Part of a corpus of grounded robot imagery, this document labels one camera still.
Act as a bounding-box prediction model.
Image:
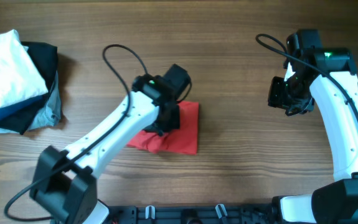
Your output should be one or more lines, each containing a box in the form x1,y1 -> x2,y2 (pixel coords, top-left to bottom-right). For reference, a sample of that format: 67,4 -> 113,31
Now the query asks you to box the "red printed t-shirt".
126,101 -> 199,155

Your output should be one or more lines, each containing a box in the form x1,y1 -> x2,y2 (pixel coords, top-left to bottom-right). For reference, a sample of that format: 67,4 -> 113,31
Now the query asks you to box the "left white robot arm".
4,64 -> 192,224

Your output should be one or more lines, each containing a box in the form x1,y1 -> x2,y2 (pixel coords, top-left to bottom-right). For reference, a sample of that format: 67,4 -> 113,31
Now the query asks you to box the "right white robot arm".
268,29 -> 358,223

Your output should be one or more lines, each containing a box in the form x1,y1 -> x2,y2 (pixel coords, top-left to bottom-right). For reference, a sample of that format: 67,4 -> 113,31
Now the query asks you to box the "light grey folded garment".
0,73 -> 62,134

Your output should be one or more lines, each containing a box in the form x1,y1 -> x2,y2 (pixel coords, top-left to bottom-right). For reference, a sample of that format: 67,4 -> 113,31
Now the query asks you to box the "black folded garment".
0,39 -> 61,134

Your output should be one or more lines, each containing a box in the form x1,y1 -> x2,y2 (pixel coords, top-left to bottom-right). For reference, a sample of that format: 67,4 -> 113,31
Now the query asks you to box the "white folded shirt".
0,29 -> 48,108

